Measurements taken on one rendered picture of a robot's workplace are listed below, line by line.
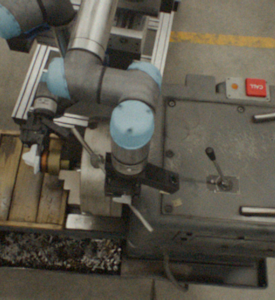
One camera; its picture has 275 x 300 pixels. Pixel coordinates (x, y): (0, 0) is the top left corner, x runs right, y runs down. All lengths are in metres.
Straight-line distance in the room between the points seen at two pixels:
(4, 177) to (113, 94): 0.81
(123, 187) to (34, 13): 0.57
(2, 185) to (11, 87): 1.36
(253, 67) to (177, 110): 1.85
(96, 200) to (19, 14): 0.55
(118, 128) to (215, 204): 0.46
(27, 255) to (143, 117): 1.14
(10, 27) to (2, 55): 1.76
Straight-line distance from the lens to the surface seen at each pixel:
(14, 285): 2.25
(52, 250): 1.62
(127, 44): 1.42
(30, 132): 1.21
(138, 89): 0.68
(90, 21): 0.76
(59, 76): 0.71
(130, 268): 1.64
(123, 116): 0.61
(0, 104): 2.63
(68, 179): 1.14
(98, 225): 1.33
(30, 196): 1.37
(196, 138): 1.03
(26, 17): 1.11
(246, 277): 1.73
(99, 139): 1.03
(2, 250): 1.71
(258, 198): 1.02
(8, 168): 1.43
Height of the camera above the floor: 2.17
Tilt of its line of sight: 67 degrees down
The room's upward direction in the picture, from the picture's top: 8 degrees clockwise
